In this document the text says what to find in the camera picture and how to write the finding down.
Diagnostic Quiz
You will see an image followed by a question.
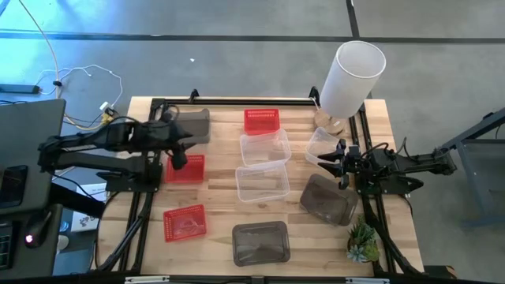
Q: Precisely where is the black power strip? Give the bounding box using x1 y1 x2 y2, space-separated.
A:
0 83 41 95

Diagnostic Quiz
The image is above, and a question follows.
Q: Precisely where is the grey metal cart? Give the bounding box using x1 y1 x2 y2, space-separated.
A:
441 106 505 230

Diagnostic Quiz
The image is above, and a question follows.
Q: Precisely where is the white cardboard box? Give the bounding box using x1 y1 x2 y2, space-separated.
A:
69 181 108 234

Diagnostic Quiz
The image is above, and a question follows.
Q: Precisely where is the round wooden lamp base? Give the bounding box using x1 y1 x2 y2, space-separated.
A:
313 108 347 136

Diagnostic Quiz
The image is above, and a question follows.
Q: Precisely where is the black computer mouse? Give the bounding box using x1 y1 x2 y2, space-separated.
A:
23 211 52 249

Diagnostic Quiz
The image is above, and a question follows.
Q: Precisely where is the black slanted bar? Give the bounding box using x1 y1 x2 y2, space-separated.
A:
47 181 107 220

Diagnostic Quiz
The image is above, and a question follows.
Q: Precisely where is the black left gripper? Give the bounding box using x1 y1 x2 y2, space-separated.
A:
154 118 195 153

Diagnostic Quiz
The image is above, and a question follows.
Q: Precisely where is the white cylindrical lamp shade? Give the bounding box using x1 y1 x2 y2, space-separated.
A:
319 39 387 120

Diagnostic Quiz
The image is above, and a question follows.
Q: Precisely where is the black keyboard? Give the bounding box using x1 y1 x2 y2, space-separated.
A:
0 221 13 271

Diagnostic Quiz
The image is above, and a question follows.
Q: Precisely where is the black metal table frame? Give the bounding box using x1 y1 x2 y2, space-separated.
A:
92 87 426 284

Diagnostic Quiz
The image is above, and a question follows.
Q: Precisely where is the grey desk panel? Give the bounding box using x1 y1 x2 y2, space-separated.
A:
0 98 67 216

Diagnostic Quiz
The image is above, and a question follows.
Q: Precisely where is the red plastic basket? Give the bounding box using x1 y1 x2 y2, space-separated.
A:
164 154 207 185
163 204 208 243
243 108 281 136

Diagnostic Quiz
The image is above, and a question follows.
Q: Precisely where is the black smartphone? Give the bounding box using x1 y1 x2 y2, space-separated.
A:
0 164 28 209

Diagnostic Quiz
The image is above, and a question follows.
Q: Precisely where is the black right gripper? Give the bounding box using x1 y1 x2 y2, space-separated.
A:
316 138 375 179

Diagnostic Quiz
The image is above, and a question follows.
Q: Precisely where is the beige floor cable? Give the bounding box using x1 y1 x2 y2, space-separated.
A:
17 0 62 99

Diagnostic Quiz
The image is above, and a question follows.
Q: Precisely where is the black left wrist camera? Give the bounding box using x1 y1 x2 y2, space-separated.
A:
170 151 189 171

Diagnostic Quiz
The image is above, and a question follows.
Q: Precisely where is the clear plastic basket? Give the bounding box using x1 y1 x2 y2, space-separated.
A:
239 128 293 167
304 126 342 169
234 160 291 204

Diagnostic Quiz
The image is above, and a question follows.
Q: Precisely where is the small potted succulent plant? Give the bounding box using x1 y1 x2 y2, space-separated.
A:
346 215 380 264

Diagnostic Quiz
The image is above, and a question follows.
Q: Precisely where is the dark grey desk surface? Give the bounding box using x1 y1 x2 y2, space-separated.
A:
0 203 64 281

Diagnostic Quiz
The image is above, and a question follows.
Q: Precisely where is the grey translucent plastic basket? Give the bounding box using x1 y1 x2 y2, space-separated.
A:
169 108 211 145
231 220 292 267
298 173 360 227

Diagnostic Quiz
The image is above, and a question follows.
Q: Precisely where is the thin white floor cable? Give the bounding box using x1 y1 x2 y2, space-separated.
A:
35 64 124 111

